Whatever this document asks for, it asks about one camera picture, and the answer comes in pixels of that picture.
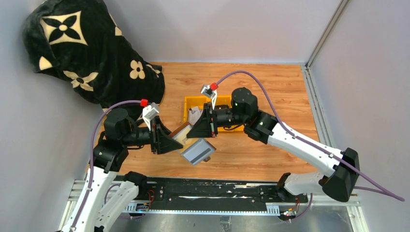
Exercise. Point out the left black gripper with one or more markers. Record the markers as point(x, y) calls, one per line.
point(153, 137)

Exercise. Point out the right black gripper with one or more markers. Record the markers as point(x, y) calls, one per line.
point(214, 120)

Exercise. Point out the brown leather card holder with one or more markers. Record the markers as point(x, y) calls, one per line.
point(195, 150)

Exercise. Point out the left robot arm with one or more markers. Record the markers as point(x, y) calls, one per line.
point(105, 166)

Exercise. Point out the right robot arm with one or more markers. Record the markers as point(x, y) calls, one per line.
point(337, 170)

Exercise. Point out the silver cards stack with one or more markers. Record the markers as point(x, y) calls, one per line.
point(194, 114)

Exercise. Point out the yellow bin with silver cards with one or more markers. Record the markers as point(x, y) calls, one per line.
point(192, 101)

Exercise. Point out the black cards stack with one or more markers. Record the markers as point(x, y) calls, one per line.
point(222, 106)

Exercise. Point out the yellow bin with black cards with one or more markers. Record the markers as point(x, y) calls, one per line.
point(227, 120)

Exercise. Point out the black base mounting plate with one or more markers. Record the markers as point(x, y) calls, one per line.
point(214, 196)

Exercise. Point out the black floral plush blanket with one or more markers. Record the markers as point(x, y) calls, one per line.
point(79, 42)

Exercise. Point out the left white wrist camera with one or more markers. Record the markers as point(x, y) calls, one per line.
point(149, 113)

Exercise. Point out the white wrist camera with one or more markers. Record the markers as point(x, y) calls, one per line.
point(149, 113)
point(210, 91)

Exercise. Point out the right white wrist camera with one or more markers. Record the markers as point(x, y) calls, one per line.
point(210, 91)

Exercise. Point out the corner aluminium post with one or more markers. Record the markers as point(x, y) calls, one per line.
point(306, 68)

